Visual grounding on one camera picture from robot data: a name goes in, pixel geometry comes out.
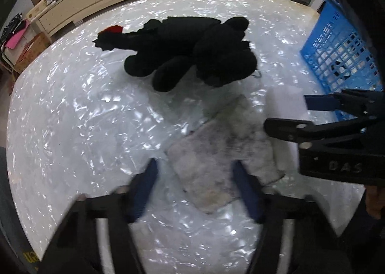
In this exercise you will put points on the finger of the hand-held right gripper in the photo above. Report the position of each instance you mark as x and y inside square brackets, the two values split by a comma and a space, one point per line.
[288, 129]
[320, 102]

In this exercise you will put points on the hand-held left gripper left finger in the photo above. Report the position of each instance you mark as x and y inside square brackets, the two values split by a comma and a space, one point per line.
[143, 193]

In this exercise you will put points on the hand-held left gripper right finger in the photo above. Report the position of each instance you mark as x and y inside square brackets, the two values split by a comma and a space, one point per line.
[246, 193]

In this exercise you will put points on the white foam block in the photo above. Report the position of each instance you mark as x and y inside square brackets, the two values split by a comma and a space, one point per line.
[285, 102]

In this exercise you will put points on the grey fluffy pad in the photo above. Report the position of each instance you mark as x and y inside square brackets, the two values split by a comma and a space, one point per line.
[210, 156]

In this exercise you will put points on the blue plastic basket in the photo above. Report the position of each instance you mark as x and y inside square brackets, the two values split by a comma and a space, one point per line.
[331, 51]

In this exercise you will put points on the black plush toy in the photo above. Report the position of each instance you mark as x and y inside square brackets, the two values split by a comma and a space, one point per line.
[186, 48]

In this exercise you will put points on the person's right forearm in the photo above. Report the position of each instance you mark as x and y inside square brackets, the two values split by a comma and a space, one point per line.
[367, 247]

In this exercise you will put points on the person's right hand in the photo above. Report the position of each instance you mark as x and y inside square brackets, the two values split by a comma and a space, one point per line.
[376, 202]

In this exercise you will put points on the brown cardboard box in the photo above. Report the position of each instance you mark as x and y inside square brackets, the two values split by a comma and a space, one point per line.
[33, 51]

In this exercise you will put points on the pink cloth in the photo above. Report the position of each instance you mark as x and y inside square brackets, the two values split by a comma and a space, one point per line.
[18, 35]

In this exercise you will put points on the cream tissue box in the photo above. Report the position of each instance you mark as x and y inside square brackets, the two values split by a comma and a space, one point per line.
[37, 9]

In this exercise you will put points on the black patterned bag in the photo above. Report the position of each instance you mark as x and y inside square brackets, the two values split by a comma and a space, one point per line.
[10, 26]

